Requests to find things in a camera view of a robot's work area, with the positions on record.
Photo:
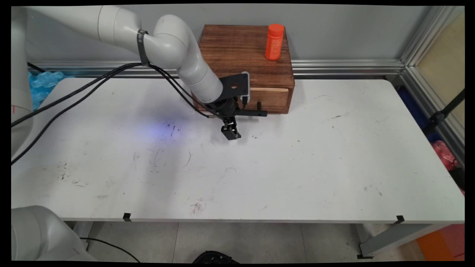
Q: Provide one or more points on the black stand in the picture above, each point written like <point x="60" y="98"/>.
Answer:
<point x="439" y="115"/>

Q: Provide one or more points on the grey table leg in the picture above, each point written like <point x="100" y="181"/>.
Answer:
<point x="82" y="230"/>
<point x="400" y="235"/>

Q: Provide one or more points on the aluminium corner post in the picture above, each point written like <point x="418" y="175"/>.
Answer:
<point x="426" y="33"/>

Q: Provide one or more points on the dark blue object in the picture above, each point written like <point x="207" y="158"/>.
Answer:
<point x="412" y="107"/>

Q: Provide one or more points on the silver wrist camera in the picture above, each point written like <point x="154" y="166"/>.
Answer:
<point x="246" y="83"/>

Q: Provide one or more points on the orange box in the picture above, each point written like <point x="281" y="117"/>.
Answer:
<point x="443" y="243"/>

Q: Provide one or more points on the aluminium side rail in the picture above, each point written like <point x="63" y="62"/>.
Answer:
<point x="426" y="100"/>

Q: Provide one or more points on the dark wooden cabinet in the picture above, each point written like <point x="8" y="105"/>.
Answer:
<point x="237" y="48"/>

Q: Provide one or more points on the orange plastic bottle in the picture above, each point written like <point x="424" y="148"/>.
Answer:
<point x="274" y="42"/>

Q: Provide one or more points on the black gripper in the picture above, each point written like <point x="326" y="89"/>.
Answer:
<point x="225" y="108"/>

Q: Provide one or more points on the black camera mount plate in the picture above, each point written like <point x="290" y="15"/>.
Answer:
<point x="228" y="87"/>

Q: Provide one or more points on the black round floor object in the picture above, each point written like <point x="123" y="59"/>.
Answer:
<point x="215" y="257"/>

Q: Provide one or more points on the aluminium rail along wall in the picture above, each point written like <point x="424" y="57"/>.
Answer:
<point x="345" y="67"/>

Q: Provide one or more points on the black tape piece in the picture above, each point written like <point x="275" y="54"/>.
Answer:
<point x="127" y="217"/>
<point x="399" y="219"/>

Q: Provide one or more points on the blue plastic bag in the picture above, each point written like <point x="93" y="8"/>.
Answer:
<point x="44" y="83"/>

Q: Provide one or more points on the red plastic bag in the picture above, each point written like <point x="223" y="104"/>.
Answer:
<point x="443" y="154"/>

